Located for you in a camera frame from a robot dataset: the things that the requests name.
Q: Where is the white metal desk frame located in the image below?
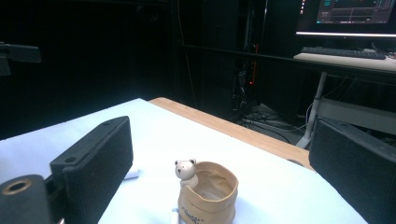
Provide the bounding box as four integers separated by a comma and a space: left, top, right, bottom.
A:
295, 71, 396, 149

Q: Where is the tangle of floor cables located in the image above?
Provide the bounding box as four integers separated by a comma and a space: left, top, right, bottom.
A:
234, 104, 312, 145

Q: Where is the white desk top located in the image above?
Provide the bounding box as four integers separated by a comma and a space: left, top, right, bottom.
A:
293, 51, 396, 74

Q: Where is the beige bear pen holder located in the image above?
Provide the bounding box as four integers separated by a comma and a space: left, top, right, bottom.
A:
174, 158, 239, 224

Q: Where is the dark computer equipment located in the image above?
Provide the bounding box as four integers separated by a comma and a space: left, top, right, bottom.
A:
232, 43, 260, 114

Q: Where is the computer monitor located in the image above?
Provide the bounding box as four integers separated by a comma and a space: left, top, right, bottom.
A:
295, 0, 396, 39

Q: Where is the white and green glue stick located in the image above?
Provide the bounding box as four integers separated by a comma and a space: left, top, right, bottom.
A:
123, 167, 140, 181

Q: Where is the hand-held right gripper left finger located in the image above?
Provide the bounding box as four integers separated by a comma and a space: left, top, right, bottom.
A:
49, 116, 134, 224

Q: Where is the white table mat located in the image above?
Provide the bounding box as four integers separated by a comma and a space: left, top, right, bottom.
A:
0, 98, 369, 224

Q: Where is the black keyboard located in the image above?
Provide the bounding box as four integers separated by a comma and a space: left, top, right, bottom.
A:
300, 46, 388, 61

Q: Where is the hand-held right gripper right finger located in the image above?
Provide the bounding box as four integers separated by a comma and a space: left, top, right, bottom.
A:
308, 116, 396, 224

